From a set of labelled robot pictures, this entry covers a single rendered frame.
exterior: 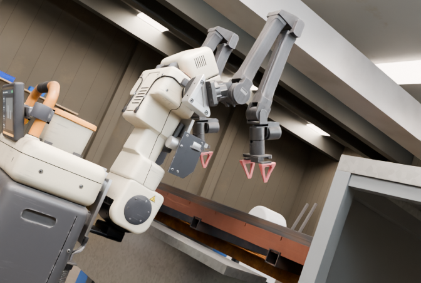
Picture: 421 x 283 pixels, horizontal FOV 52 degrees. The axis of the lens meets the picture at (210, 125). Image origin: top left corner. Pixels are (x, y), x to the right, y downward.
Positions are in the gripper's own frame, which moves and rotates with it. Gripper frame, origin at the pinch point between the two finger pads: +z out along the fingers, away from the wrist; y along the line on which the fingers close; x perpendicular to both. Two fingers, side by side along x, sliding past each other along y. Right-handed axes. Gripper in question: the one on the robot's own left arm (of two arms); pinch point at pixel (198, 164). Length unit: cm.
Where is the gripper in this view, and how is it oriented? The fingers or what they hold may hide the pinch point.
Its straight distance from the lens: 202.4
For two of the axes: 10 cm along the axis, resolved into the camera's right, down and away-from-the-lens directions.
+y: -5.4, -0.4, 8.4
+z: 0.1, 10.0, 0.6
